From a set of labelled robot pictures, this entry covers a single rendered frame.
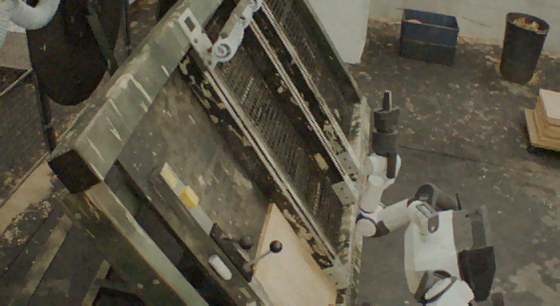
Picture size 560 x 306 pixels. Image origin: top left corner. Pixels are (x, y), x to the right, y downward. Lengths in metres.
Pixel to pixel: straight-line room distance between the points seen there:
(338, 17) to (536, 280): 3.21
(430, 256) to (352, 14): 4.08
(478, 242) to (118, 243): 1.08
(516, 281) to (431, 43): 3.08
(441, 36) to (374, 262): 3.07
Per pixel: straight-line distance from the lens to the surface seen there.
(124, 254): 1.32
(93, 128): 1.22
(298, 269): 2.01
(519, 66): 6.16
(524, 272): 3.90
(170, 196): 1.49
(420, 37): 6.06
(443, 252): 1.81
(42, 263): 2.60
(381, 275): 3.58
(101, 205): 1.24
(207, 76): 1.77
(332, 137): 2.70
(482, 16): 7.10
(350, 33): 5.73
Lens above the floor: 2.58
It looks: 35 degrees down
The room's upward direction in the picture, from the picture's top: 3 degrees clockwise
